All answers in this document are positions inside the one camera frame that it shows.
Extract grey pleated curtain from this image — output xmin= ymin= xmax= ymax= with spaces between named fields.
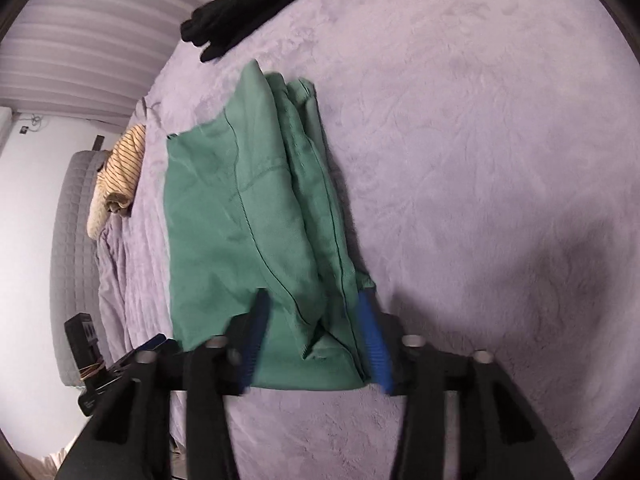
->
xmin=0 ymin=0 xmax=236 ymax=127

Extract grey quilted headboard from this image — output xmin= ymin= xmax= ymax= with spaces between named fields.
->
xmin=50 ymin=150 xmax=117 ymax=387

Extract black garment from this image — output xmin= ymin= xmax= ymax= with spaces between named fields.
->
xmin=181 ymin=0 xmax=362 ymax=63

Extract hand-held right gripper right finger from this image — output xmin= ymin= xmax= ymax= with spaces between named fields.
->
xmin=356 ymin=289 xmax=576 ymax=480

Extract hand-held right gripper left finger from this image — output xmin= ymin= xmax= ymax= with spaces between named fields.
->
xmin=55 ymin=289 xmax=272 ymax=480

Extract lilac fleece blanket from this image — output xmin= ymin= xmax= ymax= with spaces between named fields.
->
xmin=95 ymin=0 xmax=640 ymax=480

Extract green pants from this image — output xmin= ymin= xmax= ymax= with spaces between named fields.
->
xmin=164 ymin=59 xmax=376 ymax=391

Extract yellow striped garment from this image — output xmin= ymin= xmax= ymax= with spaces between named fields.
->
xmin=87 ymin=124 xmax=147 ymax=239

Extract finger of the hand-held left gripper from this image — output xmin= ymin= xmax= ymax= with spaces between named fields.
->
xmin=106 ymin=333 xmax=180 ymax=368

